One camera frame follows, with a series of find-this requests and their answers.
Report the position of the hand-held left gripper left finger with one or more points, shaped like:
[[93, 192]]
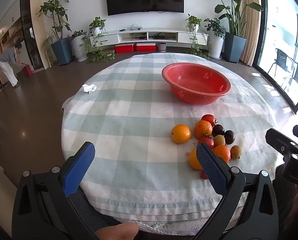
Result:
[[79, 167]]

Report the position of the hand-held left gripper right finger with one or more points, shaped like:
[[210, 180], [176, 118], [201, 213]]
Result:
[[211, 170]]

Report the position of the small red tomato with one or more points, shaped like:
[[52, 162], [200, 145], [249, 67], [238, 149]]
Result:
[[204, 175]]

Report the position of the orange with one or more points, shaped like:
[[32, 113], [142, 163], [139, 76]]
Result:
[[222, 153], [194, 160], [181, 133], [203, 129]]

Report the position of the brown kiwi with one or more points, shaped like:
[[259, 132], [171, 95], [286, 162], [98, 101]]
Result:
[[219, 140]]

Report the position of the brown lychee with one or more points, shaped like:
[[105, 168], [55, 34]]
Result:
[[236, 152]]

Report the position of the dark purple passion fruit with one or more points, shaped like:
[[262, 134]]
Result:
[[218, 130], [230, 137]]

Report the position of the red plastic colander bowl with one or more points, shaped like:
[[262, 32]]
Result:
[[189, 80]]

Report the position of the person's left hand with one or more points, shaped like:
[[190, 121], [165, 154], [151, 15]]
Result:
[[116, 232]]

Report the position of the checkered tablecloth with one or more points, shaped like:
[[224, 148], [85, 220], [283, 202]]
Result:
[[129, 120]]

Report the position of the white embroidered tablecloth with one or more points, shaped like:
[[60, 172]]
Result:
[[169, 226]]

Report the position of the crumpled white tissue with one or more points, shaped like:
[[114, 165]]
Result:
[[89, 88]]

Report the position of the large-leaf plant in dark pot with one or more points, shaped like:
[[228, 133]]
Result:
[[235, 47]]

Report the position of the red box on floor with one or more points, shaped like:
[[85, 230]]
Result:
[[27, 70]]

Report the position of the black-framed glass door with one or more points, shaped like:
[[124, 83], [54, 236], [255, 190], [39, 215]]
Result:
[[262, 30]]

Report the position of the bushy plant in tall white pot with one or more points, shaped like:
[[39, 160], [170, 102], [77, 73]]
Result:
[[216, 43]]

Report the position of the tall plant in blue pot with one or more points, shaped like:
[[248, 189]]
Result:
[[61, 51]]

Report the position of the plant in white ribbed pot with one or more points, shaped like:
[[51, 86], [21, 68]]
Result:
[[79, 48]]

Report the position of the beige curtain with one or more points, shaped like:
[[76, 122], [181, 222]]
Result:
[[250, 17]]

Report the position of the grey round pot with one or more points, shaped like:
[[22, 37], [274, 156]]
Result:
[[161, 47]]

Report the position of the trailing pothos in white pot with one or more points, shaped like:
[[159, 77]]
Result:
[[97, 30], [193, 26]]

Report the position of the white television cabinet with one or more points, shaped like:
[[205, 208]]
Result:
[[131, 36]]

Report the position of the black set-top device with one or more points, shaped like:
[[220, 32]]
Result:
[[158, 37]]

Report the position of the dark glass cabinet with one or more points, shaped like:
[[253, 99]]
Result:
[[30, 30]]

